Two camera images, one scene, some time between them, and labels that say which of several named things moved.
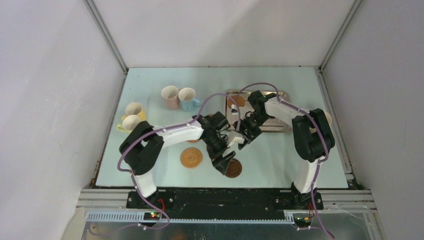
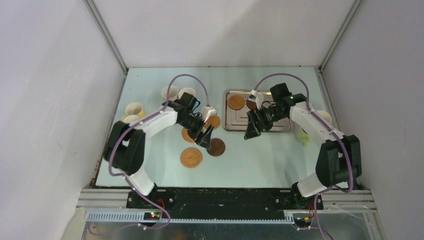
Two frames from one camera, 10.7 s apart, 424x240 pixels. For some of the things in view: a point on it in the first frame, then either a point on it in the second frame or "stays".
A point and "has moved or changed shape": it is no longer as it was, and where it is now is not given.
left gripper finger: (222, 167) to (203, 142)
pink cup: (170, 93) stays
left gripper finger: (226, 160) to (208, 133)
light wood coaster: (239, 100) stays
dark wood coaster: (234, 168) has moved or changed shape
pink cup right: (329, 117) stays
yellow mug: (135, 108) stays
